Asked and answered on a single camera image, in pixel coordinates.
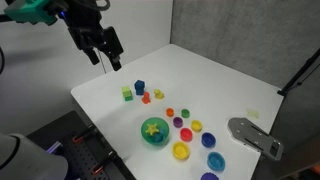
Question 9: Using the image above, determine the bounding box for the green bowl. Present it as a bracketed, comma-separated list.
[140, 117, 170, 145]

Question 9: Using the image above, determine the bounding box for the black perforated breadboard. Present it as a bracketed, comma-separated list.
[28, 111, 136, 180]

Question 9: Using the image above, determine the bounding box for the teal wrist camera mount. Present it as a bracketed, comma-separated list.
[4, 0, 57, 25]

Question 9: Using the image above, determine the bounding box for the blue toy in bowl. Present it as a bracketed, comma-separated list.
[151, 128, 165, 143]

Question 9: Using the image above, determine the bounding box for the dark blue cup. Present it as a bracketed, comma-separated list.
[201, 132, 216, 148]

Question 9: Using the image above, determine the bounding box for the green cube block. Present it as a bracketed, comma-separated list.
[122, 86, 133, 101]

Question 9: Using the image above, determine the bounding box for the small yellow cup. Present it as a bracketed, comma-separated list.
[191, 120, 202, 132]

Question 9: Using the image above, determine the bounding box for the small orange cup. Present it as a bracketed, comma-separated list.
[166, 108, 174, 117]

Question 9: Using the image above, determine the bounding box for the orange toy figure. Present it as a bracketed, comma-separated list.
[142, 92, 151, 104]

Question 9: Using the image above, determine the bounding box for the lower black orange clamp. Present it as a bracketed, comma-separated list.
[91, 151, 117, 175]

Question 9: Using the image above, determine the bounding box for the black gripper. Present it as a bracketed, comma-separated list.
[63, 0, 124, 71]

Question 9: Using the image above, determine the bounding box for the upper black orange clamp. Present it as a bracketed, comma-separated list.
[72, 124, 96, 143]

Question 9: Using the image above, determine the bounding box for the small purple cup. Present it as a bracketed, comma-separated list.
[173, 117, 183, 128]

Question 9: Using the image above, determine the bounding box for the yellow duck toy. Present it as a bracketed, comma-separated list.
[154, 89, 164, 99]

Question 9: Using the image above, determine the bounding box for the light blue cup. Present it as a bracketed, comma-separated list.
[207, 152, 225, 171]

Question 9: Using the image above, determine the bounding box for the black orange clamp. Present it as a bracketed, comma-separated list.
[91, 151, 117, 175]
[72, 124, 96, 143]

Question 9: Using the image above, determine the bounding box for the purple scalloped cup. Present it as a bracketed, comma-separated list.
[200, 172, 219, 180]

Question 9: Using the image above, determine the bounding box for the yellow star toy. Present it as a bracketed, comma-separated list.
[146, 124, 159, 136]

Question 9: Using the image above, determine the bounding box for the large yellow cup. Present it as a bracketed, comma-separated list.
[172, 141, 190, 160]

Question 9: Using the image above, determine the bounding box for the grey metal mounting plate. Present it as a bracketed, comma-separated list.
[227, 117, 284, 161]

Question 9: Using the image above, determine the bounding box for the red cup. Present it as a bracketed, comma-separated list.
[180, 128, 193, 142]

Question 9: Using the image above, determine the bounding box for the black tripod leg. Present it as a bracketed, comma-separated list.
[277, 48, 320, 96]

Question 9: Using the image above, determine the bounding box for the blue hexagon block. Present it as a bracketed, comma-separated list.
[134, 80, 145, 95]

